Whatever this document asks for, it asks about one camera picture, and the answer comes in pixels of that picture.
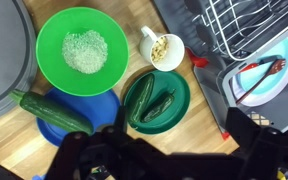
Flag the gray round tray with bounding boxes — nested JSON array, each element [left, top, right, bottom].
[[0, 0, 38, 124]]

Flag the white wire rack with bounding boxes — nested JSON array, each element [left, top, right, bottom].
[[203, 0, 288, 62]]

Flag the blue tape pieces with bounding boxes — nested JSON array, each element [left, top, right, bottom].
[[32, 173, 47, 180]]

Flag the bright green bowl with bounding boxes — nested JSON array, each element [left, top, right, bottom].
[[35, 6, 130, 98]]

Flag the brown wooden fork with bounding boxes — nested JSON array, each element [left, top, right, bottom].
[[235, 58, 287, 106]]

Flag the blue plate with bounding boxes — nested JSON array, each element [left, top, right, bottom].
[[36, 87, 122, 148]]

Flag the red plastic spout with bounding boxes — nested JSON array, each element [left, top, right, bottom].
[[185, 46, 209, 69]]

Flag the white mug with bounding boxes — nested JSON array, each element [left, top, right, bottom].
[[139, 25, 186, 73]]

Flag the white rice pile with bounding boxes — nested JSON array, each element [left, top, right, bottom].
[[61, 29, 109, 75]]

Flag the light-blue plate white rim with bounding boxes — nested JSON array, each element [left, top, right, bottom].
[[230, 32, 288, 108]]

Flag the short dark-green zucchini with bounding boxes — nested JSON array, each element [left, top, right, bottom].
[[127, 73, 156, 126]]

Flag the red-handled utensil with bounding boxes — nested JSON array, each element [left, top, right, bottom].
[[237, 54, 282, 75]]

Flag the gray dish rack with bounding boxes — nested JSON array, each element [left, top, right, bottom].
[[152, 0, 288, 134]]

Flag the dark zucchini with pale stem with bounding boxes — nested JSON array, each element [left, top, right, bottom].
[[9, 89, 95, 135]]

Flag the dark-green pepper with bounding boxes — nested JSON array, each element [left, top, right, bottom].
[[140, 88, 177, 124]]

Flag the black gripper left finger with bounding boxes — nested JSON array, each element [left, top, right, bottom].
[[45, 105, 142, 180]]

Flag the pale nuts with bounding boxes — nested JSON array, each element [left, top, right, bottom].
[[150, 35, 169, 63]]

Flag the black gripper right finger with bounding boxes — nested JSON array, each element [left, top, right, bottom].
[[225, 105, 284, 180]]

